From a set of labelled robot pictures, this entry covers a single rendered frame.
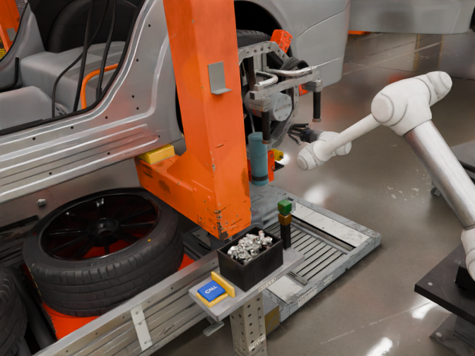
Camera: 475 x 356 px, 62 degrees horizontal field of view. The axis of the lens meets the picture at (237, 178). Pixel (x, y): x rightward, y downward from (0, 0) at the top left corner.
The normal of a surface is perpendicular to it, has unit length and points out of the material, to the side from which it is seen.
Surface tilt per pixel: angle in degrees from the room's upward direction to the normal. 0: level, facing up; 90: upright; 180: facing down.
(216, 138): 90
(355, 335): 0
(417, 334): 0
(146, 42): 90
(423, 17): 104
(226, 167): 90
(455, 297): 0
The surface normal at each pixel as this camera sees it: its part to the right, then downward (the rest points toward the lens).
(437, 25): -0.18, 0.66
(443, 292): -0.09, -0.88
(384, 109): -0.86, 0.24
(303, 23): 0.64, 0.31
